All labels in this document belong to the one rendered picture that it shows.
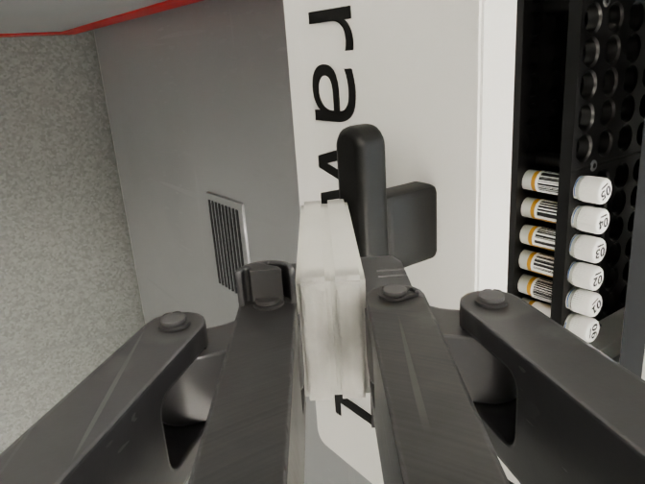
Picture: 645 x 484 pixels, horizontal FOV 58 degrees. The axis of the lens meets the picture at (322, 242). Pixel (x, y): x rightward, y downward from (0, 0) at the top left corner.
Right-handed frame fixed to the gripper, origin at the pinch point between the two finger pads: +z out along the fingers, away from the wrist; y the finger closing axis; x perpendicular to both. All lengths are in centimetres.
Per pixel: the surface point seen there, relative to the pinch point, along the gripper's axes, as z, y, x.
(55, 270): 80, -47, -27
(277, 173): 38.3, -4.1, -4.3
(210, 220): 51, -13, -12
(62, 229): 82, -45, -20
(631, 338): 11.1, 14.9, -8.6
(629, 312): 11.3, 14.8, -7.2
